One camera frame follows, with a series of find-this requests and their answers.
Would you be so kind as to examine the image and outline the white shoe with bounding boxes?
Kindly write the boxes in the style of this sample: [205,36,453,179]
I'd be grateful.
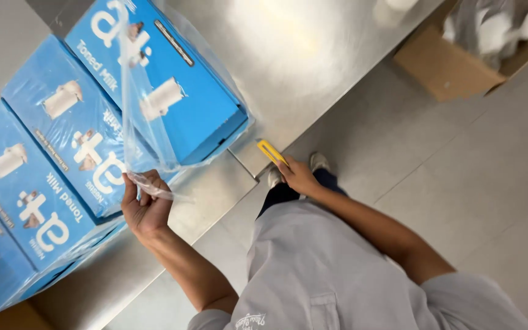
[267,166,286,190]
[308,152,332,174]

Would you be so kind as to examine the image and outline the clear plastic wrap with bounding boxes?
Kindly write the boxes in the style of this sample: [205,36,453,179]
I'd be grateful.
[0,0,256,318]

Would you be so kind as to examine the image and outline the person's left hand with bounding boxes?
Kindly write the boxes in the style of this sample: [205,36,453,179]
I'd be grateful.
[121,170,174,240]

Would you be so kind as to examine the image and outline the grey work shirt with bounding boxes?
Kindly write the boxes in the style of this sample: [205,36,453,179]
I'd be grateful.
[187,198,528,330]

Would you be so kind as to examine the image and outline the yellow utility knife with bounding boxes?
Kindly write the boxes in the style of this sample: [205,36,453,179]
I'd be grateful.
[256,139,289,167]

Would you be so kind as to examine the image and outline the dark navy trousers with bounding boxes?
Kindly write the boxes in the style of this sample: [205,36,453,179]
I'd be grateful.
[256,168,350,220]

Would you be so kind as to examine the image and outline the crumpled clear plastic bags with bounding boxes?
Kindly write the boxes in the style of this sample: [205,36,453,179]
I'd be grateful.
[442,0,528,70]

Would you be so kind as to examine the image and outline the open brown cardboard box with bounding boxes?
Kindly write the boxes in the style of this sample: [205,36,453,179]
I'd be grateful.
[393,0,528,103]

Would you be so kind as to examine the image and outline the person's right hand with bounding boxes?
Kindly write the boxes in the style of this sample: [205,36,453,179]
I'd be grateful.
[275,156,324,198]

